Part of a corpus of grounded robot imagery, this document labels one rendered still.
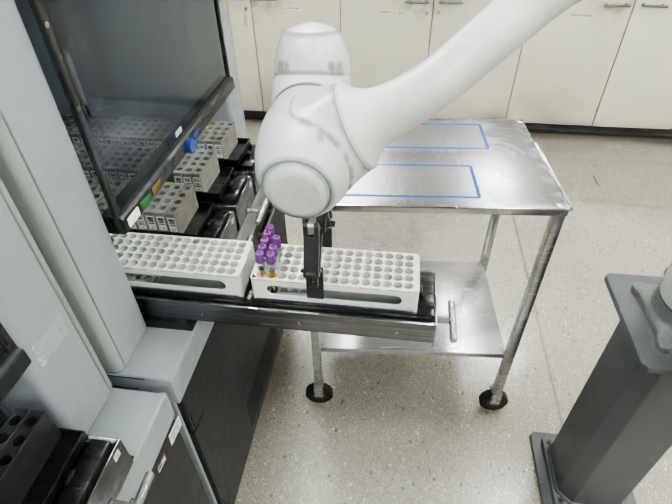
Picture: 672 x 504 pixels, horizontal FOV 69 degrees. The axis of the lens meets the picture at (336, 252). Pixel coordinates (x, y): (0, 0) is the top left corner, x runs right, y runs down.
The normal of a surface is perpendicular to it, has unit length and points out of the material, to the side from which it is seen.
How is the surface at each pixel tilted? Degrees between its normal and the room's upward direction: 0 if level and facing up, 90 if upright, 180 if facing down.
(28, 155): 90
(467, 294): 0
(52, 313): 90
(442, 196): 0
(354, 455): 0
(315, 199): 94
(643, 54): 90
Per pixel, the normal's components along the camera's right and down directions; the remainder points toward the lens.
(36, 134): 0.99, 0.07
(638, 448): -0.14, 0.65
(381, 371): -0.01, -0.76
